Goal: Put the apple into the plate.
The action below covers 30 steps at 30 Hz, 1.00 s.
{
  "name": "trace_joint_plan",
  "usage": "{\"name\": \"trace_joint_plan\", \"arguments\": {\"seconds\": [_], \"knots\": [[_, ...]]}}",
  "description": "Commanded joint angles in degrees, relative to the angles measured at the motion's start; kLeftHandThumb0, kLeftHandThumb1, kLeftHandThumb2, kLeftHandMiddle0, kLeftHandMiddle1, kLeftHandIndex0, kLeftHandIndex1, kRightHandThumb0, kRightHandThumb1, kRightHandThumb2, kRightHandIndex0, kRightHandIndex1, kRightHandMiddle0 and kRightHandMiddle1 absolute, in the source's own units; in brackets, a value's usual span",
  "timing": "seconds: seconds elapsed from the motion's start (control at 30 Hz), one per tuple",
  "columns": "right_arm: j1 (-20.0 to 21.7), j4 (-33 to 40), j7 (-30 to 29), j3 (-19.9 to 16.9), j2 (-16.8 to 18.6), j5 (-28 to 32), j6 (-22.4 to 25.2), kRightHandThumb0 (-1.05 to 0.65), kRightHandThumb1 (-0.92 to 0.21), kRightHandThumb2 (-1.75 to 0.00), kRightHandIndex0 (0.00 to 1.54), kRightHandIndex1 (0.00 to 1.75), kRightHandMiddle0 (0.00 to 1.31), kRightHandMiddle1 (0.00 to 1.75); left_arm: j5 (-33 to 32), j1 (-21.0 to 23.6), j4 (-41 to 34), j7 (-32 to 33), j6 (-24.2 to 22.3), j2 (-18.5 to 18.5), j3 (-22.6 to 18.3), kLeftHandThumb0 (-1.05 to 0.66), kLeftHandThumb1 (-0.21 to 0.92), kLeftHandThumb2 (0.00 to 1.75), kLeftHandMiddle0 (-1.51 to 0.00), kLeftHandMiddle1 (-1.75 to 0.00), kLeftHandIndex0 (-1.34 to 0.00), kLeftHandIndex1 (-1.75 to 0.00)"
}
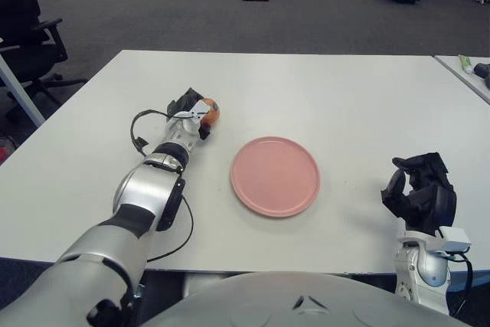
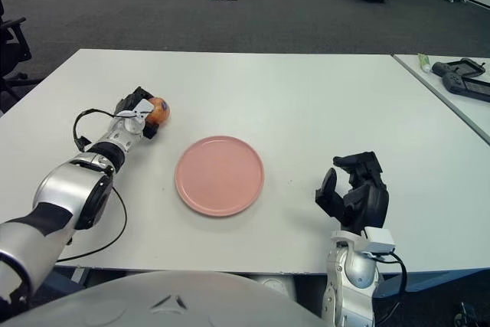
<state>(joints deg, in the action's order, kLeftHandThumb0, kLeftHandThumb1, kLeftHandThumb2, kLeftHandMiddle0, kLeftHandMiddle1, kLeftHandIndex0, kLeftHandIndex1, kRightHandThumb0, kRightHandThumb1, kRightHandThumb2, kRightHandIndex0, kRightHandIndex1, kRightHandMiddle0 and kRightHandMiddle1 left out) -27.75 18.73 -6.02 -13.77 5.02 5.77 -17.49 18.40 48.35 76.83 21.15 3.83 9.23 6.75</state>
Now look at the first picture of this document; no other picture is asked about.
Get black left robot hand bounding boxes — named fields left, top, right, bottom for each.
left=166, top=87, right=221, bottom=140

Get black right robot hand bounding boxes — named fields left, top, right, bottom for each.
left=380, top=151, right=459, bottom=236

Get red apple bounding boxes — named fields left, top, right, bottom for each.
left=201, top=97, right=223, bottom=126

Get pink round plate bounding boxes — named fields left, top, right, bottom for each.
left=230, top=136, right=322, bottom=219

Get grey desk leg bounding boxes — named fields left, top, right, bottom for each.
left=0, top=51, right=46, bottom=129

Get black office chair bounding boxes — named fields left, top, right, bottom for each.
left=0, top=0, right=89, bottom=123

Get grey robot torso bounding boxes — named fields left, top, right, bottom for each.
left=139, top=271, right=462, bottom=327

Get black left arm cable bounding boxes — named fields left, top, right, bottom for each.
left=129, top=108, right=194, bottom=265

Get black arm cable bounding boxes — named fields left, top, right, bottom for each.
left=129, top=108, right=194, bottom=265
left=449, top=252, right=475, bottom=316

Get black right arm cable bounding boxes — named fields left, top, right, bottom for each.
left=449, top=252, right=475, bottom=316

